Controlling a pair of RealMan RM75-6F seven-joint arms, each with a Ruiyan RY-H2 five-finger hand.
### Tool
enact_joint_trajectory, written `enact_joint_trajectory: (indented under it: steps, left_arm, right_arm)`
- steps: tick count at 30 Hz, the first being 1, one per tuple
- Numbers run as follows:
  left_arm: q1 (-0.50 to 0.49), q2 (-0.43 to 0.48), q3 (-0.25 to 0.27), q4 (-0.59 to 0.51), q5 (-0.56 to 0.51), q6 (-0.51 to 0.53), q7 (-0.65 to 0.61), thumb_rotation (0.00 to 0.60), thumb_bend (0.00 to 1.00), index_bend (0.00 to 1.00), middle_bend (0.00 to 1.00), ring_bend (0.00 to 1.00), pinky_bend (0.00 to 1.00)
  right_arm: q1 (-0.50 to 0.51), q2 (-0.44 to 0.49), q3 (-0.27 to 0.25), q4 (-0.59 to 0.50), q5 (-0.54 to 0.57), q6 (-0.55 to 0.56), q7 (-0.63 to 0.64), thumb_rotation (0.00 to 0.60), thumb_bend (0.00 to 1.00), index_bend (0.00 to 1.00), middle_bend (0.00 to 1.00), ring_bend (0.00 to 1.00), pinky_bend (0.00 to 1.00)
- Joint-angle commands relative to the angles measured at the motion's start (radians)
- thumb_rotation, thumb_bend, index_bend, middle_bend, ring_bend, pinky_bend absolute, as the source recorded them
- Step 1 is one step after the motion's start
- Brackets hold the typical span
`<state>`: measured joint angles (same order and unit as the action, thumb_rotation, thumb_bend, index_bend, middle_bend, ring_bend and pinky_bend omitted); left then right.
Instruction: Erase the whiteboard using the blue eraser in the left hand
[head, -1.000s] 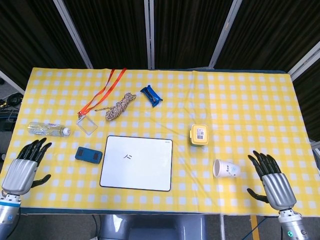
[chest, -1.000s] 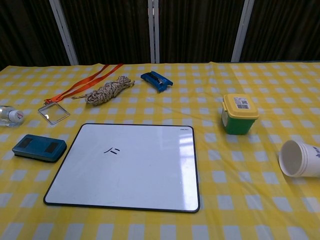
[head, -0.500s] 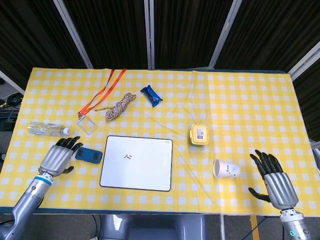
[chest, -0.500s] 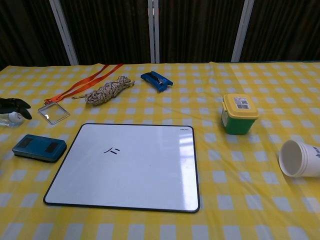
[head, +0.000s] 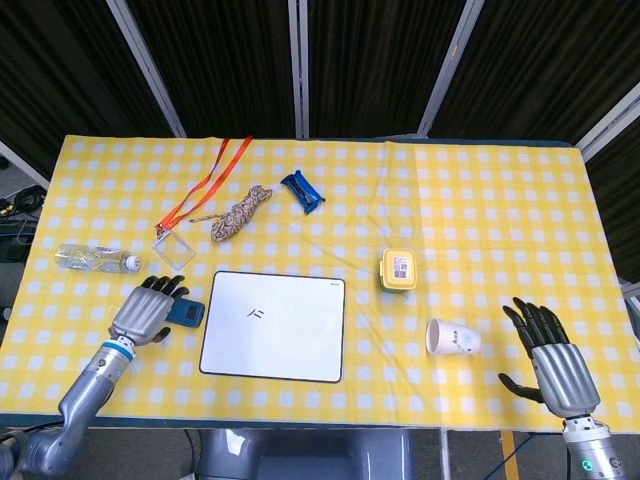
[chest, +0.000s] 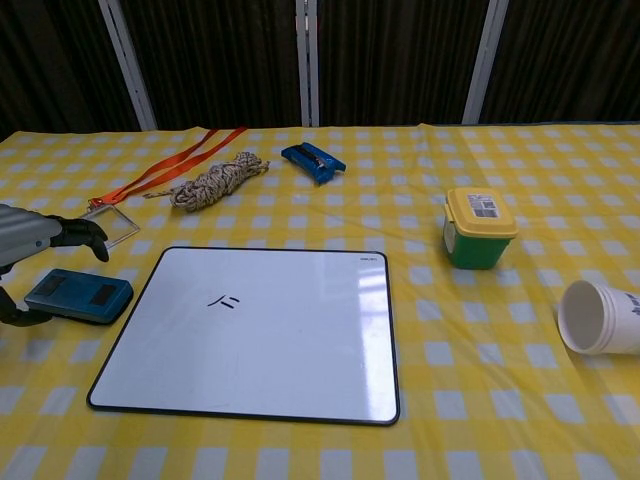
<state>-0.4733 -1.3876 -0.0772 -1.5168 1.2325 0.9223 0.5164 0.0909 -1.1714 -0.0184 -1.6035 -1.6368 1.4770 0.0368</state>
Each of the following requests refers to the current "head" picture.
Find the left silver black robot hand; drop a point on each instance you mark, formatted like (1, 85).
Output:
(142, 312)

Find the clear plastic badge holder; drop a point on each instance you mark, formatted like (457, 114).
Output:
(173, 249)

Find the clear plastic water bottle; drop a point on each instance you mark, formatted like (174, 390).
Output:
(95, 258)

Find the yellow white checkered tablecloth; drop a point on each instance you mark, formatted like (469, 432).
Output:
(450, 210)

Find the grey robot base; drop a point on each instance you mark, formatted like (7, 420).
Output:
(305, 452)

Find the white paper cup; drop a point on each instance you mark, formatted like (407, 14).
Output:
(450, 338)

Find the blue plastic clip tool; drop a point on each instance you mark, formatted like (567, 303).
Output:
(303, 190)

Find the black folding partition screen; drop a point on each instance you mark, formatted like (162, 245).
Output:
(375, 65)

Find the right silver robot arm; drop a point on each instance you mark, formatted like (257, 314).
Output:
(592, 447)

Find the black framed whiteboard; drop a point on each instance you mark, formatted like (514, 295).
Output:
(274, 326)

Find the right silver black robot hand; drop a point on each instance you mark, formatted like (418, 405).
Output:
(560, 365)

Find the green box with yellow lid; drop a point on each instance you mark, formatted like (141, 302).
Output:
(398, 269)

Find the dark blue whiteboard eraser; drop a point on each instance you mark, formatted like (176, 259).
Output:
(189, 313)

